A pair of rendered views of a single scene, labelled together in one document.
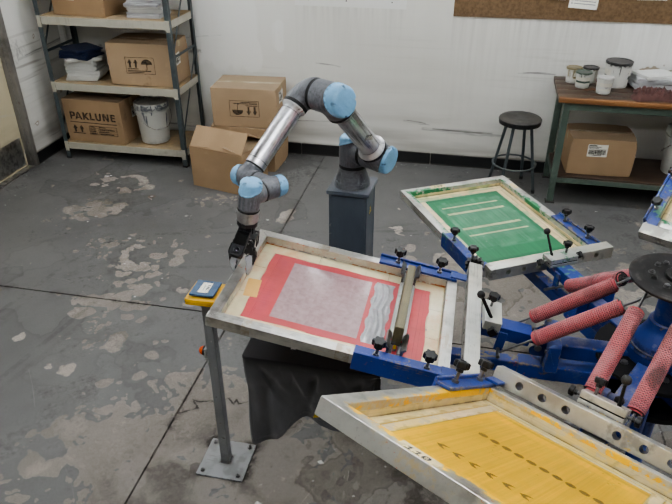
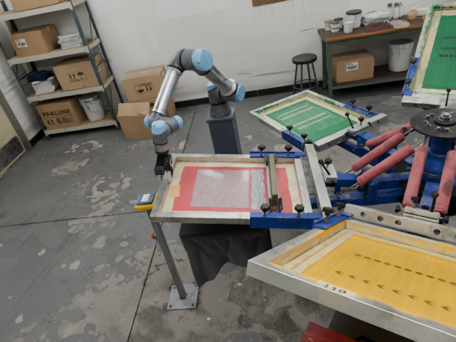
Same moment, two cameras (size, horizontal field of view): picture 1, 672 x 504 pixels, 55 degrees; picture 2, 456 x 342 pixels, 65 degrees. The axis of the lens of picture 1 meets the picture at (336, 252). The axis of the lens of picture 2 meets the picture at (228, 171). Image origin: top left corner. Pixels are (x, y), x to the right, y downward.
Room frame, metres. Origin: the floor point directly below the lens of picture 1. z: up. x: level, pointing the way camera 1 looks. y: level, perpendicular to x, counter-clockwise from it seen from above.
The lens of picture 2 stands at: (0.28, 0.05, 2.22)
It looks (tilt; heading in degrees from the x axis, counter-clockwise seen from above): 33 degrees down; 358
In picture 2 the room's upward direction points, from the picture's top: 12 degrees counter-clockwise
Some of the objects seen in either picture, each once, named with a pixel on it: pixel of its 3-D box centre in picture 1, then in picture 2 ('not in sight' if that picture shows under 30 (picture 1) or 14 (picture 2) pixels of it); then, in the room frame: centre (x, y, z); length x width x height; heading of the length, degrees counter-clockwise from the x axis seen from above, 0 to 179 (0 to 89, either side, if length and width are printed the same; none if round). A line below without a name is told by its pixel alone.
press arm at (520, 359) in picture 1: (461, 357); (314, 203); (1.78, -0.44, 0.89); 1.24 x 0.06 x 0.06; 78
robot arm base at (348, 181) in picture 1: (352, 173); (219, 106); (2.57, -0.07, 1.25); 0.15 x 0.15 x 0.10
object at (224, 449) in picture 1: (217, 382); (167, 253); (2.11, 0.51, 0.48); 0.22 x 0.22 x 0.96; 78
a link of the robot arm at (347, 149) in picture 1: (354, 148); (216, 90); (2.56, -0.08, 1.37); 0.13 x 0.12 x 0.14; 49
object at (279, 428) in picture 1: (314, 409); (231, 257); (1.68, 0.08, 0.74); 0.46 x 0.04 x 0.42; 78
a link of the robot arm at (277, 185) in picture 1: (268, 186); (169, 125); (2.05, 0.23, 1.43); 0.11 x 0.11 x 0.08; 49
